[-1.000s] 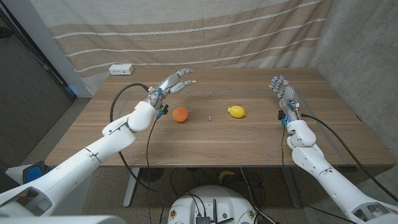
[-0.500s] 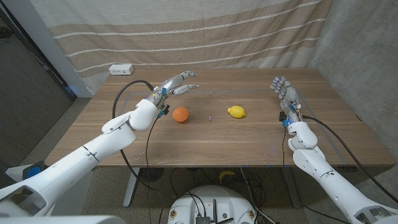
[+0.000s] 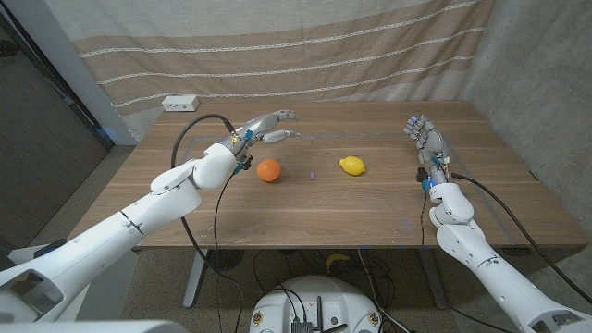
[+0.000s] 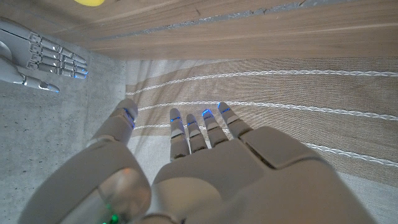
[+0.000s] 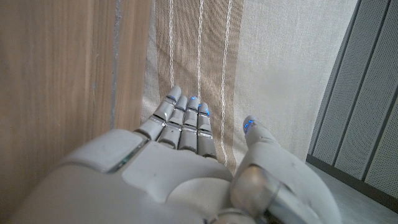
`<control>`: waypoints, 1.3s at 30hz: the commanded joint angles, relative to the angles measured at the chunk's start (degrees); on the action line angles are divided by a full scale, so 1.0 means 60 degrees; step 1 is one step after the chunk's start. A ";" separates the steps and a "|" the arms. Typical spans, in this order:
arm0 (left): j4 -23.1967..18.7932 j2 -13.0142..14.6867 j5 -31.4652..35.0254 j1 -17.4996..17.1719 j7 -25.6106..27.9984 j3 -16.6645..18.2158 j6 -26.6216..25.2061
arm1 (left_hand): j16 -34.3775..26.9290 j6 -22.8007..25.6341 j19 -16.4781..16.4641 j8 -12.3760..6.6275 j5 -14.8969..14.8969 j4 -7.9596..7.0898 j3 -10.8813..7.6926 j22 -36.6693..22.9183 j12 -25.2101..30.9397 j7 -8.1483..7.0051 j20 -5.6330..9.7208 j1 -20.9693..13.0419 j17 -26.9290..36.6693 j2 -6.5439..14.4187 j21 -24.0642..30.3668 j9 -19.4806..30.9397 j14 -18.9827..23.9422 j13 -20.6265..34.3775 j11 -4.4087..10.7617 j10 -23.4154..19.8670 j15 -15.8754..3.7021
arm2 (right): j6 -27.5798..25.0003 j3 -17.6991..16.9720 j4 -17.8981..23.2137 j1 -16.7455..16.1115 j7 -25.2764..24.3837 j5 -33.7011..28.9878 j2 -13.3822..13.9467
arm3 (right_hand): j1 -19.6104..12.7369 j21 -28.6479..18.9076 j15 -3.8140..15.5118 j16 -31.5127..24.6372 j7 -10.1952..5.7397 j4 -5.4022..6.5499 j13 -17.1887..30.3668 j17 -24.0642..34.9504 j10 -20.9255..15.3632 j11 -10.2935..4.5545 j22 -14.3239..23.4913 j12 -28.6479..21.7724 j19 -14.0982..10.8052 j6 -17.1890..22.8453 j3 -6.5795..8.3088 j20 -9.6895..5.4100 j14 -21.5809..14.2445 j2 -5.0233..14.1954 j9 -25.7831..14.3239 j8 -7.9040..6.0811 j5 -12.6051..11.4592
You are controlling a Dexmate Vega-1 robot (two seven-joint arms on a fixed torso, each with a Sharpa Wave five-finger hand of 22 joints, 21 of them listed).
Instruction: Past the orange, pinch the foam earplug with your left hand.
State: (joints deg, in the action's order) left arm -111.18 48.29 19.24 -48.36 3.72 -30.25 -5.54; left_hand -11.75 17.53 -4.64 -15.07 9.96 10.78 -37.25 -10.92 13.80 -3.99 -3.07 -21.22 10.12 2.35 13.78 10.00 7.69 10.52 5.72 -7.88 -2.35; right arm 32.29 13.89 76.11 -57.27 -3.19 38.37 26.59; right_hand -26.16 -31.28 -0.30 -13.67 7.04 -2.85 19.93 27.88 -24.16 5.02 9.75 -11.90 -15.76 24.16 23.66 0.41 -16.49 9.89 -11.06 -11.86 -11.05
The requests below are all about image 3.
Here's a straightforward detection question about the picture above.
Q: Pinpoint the white power strip box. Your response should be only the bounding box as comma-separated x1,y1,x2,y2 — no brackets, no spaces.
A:
161,94,201,113

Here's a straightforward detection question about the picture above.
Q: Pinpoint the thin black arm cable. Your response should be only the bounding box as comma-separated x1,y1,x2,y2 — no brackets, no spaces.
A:
212,171,237,333
419,190,427,247

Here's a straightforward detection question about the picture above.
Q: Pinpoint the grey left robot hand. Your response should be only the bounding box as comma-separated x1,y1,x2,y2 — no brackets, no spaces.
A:
220,109,301,159

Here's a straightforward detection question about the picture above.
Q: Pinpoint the yellow lemon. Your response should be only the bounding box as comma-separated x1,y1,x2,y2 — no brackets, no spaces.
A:
339,156,366,177

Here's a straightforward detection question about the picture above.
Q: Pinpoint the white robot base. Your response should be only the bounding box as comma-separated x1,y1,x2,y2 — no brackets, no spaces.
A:
249,275,383,333

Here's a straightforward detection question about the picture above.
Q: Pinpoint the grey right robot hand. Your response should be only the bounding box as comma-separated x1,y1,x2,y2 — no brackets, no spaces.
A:
402,114,452,184

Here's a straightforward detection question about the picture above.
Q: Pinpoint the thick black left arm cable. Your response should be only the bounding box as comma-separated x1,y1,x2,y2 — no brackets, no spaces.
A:
169,113,245,333

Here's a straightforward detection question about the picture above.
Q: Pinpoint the dark grey door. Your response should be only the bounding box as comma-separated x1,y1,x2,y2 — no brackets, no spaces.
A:
0,11,116,251

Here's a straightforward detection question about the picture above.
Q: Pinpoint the white table leg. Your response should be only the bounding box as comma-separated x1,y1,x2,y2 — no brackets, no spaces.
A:
182,249,210,310

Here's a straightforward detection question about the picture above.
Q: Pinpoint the white robot chest cover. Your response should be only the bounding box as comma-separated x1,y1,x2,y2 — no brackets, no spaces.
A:
0,320,189,333

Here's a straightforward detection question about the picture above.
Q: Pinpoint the grey table leg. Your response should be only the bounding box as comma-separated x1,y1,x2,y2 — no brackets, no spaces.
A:
418,248,449,310

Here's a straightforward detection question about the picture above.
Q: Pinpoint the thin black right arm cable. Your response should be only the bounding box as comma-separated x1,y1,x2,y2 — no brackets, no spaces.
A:
419,190,427,247

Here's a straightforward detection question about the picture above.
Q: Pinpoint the orange fruit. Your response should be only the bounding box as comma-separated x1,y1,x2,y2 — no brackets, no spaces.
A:
256,158,282,183

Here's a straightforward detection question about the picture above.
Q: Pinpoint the round black fan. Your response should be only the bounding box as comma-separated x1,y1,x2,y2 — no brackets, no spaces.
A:
206,249,245,272

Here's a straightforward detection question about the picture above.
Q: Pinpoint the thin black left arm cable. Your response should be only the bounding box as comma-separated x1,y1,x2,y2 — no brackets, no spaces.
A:
212,171,237,333

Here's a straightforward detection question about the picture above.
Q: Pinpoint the white floor cable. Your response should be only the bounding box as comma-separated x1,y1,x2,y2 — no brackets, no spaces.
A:
356,249,411,333

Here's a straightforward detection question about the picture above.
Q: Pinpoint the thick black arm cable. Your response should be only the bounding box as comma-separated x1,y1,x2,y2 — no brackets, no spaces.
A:
450,172,592,305
169,113,245,333

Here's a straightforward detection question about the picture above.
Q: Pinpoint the beige striped fabric backdrop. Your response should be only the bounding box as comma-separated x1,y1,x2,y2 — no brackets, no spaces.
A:
44,0,497,142

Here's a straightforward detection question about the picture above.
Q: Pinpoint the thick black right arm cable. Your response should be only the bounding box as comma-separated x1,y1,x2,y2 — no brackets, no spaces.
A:
450,172,592,305

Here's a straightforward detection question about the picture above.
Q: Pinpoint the yellow banana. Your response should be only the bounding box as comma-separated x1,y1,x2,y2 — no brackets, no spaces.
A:
325,253,352,273

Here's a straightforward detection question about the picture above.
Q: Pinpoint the blue and black pedal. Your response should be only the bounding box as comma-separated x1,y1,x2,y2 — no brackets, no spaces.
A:
33,238,67,259

